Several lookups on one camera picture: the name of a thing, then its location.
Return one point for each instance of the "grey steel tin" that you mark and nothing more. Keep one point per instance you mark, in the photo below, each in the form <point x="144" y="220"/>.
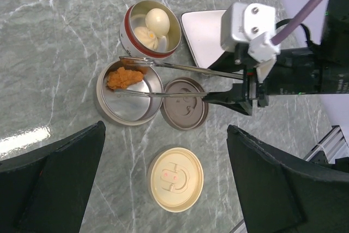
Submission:
<point x="125" y="109"/>

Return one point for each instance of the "brown round lid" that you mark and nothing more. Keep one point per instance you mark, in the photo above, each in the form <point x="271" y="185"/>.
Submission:
<point x="184" y="113"/>

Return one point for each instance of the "beige steamed bun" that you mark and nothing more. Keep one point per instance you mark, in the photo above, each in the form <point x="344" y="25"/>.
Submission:
<point x="147" y="37"/>

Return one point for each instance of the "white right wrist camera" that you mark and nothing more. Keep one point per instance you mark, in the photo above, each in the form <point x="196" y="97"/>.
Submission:
<point x="252" y="24"/>

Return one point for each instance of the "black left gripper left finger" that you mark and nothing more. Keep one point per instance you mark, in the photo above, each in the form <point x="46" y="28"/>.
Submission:
<point x="47" y="189"/>

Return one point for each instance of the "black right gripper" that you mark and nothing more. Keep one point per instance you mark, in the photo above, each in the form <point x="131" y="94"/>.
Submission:
<point x="241" y="96"/>

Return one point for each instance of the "white rectangular plate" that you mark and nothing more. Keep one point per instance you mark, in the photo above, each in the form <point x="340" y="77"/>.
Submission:
<point x="201" y="30"/>

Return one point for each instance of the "cream round lid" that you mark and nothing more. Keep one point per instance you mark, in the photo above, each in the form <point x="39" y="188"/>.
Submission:
<point x="175" y="179"/>

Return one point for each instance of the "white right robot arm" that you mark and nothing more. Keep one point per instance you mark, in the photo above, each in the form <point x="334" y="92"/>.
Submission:
<point x="314" y="69"/>

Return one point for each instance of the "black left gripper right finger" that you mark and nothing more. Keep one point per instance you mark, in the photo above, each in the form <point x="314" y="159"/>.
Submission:
<point x="283" y="189"/>

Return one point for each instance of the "white peeled egg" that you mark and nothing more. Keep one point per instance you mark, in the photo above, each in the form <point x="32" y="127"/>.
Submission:
<point x="158" y="21"/>

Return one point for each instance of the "red striped steel tin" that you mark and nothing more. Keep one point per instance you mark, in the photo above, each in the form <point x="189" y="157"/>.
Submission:
<point x="134" y="17"/>

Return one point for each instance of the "metal serving tongs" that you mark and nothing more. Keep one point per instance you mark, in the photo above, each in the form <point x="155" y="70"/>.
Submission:
<point x="143" y="62"/>

